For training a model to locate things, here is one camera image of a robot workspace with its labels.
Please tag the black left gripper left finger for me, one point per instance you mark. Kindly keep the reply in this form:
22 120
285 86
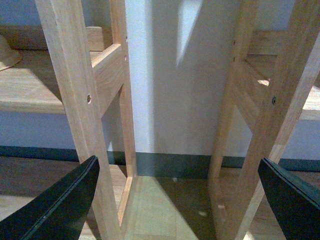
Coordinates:
58 213

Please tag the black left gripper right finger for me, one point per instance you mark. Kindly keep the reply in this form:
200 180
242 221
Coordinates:
294 202

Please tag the wooden shelf unit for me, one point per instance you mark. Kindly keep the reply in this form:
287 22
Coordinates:
77 70
271 82

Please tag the right wooden shelf unit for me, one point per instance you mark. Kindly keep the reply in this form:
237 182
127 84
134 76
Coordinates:
271 82

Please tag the left wooden shelf unit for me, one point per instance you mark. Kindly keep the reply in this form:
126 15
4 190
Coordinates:
77 70

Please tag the beige straw hat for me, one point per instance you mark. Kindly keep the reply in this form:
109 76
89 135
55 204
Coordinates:
8 57

